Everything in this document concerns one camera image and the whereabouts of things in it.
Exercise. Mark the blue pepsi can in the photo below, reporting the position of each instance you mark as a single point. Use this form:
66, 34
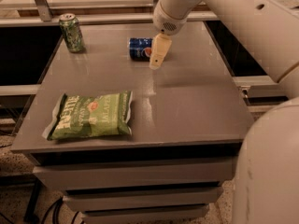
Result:
140, 49

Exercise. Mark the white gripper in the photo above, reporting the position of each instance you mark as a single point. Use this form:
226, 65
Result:
165, 21

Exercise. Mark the green jalapeno chip bag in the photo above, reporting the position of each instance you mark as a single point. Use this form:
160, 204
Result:
84, 117

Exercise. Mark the grey drawer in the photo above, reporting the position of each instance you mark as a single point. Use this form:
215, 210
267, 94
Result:
135, 173
145, 214
143, 199

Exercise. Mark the middle grey drawer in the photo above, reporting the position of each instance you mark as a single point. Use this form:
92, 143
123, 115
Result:
143, 199

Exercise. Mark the top grey drawer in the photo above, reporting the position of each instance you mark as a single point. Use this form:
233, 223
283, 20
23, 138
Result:
135, 173

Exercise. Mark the bottom grey drawer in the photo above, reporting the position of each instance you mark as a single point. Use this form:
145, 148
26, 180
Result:
145, 214

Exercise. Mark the metal window frame rail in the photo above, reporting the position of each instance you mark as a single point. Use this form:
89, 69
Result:
33, 13

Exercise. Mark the grey drawer cabinet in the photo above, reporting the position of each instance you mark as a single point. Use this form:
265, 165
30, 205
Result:
189, 108

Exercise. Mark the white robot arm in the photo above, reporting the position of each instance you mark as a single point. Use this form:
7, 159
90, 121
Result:
267, 171

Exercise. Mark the green soda can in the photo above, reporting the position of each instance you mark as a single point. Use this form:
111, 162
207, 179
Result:
71, 32

